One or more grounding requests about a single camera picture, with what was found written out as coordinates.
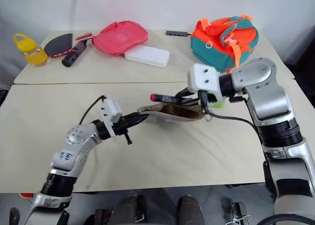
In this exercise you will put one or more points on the black cylindrical bottle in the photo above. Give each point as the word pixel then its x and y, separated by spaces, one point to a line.
pixel 73 54

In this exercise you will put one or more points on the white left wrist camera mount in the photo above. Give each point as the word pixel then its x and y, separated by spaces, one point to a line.
pixel 112 110

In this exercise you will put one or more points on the small green object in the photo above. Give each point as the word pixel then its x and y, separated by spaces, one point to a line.
pixel 218 105

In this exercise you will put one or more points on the pink fabric pouch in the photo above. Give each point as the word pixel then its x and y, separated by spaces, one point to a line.
pixel 120 38

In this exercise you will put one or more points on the orange and teal backpack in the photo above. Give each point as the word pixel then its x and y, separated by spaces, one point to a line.
pixel 221 42

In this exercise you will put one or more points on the grey usb hub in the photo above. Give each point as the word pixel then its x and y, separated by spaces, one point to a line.
pixel 176 32

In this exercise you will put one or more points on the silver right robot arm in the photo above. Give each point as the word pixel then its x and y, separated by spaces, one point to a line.
pixel 268 99

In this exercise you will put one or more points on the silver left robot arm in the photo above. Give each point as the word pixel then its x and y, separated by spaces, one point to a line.
pixel 73 146

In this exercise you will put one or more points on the black table tennis paddle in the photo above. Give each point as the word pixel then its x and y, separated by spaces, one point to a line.
pixel 59 45

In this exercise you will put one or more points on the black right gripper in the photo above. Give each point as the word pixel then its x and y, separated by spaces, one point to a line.
pixel 209 98

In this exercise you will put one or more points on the black marker with red cap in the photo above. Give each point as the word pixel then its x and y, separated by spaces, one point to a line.
pixel 165 98

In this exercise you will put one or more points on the dark rounded shape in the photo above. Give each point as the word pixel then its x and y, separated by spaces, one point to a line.
pixel 190 210

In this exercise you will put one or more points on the yellow lidded juice bottle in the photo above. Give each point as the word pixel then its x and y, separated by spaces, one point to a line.
pixel 30 50

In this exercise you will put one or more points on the white flat rectangular box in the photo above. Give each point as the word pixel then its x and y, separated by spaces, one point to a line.
pixel 147 55

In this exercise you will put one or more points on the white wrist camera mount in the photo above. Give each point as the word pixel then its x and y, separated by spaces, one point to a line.
pixel 112 110
pixel 204 77

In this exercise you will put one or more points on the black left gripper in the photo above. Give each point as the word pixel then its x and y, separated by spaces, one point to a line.
pixel 121 128

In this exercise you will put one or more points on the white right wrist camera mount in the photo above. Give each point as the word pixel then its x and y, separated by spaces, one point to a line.
pixel 204 77

